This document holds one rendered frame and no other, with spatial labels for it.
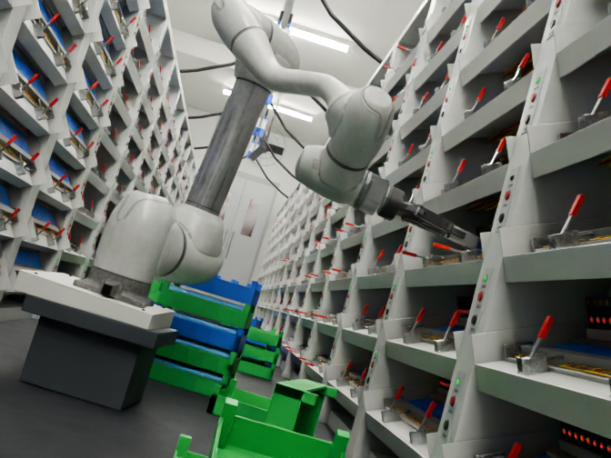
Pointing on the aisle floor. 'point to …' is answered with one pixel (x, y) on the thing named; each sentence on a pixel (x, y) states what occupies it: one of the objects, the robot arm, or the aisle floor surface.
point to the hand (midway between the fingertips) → (462, 237)
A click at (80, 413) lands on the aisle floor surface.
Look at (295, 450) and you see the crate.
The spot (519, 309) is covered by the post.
